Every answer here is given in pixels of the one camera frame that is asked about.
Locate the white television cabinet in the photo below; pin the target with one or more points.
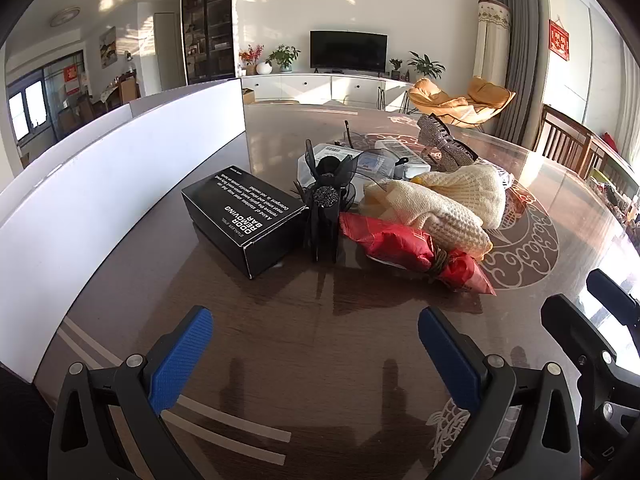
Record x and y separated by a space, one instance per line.
310 87

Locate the black flower hair clip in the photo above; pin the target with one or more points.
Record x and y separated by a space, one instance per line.
325 200

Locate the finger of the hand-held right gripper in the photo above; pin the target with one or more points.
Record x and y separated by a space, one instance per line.
585 340
612 295

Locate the dark frame eyeglasses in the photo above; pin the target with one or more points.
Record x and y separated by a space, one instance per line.
346 132

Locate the clear plastic box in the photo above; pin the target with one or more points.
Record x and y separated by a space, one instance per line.
372 162

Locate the wooden dining chair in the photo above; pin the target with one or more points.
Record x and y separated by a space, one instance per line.
607 160
562 135

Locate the black printed cardboard box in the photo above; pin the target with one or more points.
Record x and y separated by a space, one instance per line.
235 210

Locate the framed wall painting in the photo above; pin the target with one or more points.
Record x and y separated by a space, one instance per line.
107 47

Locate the clear bag of chopsticks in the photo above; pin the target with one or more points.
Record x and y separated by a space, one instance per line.
505 177

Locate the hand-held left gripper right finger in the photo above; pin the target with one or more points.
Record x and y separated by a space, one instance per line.
450 360

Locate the cream knitted glove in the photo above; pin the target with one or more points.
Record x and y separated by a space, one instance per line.
435 215
475 185

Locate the grey curtain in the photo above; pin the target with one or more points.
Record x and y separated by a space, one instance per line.
520 50

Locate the white remote control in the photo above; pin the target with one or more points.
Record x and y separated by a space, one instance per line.
405 152

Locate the large leafy potted plant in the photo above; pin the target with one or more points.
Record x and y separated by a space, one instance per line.
425 64

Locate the green potted plant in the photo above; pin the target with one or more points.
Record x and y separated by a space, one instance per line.
283 56

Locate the red snack packet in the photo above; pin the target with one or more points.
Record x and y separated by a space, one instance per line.
395 245

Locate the red wall hanging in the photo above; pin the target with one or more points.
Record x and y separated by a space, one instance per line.
559 40

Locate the covered standing air conditioner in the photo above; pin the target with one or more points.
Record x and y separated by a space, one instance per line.
492 40

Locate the rhinestone bow hair clip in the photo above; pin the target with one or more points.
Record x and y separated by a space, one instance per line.
445 145

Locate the black television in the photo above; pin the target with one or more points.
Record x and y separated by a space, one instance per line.
348 50

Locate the black glass display cabinet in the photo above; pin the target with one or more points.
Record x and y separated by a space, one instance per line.
207 20

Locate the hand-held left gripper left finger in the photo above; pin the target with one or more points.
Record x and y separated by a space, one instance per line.
180 360

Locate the small potted plant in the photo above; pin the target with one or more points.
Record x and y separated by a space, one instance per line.
395 67

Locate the orange lounge chair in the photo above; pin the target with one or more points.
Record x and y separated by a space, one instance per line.
440 100

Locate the white partition board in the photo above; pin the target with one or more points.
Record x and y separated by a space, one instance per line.
100 200

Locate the round ceiling lamp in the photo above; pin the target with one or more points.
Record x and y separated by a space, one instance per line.
65 16

